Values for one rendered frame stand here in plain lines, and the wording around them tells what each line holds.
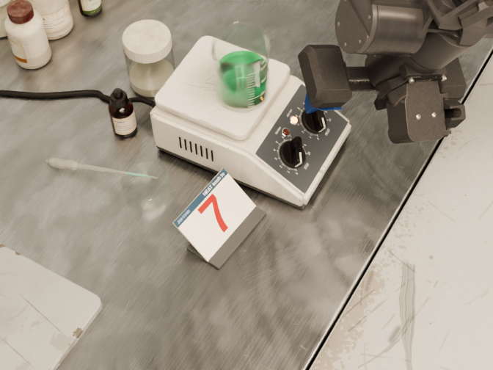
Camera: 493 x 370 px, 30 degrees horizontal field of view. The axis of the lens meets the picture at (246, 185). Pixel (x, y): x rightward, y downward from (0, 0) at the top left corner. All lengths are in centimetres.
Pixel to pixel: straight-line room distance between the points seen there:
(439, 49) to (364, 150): 28
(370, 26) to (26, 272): 46
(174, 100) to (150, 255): 18
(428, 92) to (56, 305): 44
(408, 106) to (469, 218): 21
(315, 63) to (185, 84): 21
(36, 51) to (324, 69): 44
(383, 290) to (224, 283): 17
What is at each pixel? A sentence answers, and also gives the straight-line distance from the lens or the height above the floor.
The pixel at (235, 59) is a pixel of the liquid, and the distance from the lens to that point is 102.
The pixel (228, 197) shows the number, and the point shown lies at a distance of 103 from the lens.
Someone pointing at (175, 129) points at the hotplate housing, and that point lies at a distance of 105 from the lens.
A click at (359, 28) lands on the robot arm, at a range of 81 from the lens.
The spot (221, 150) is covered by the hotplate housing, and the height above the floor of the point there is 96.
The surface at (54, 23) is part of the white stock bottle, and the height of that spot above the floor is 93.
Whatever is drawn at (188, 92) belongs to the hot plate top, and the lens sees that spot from 104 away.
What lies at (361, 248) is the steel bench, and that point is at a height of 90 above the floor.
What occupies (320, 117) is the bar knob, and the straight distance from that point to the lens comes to 105.
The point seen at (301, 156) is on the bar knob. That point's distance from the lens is 102.
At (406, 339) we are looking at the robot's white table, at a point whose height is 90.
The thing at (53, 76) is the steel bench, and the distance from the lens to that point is 121.
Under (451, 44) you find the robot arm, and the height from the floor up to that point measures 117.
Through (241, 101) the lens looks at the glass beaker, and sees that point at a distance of 101.
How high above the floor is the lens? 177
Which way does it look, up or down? 54 degrees down
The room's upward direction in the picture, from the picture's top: 2 degrees counter-clockwise
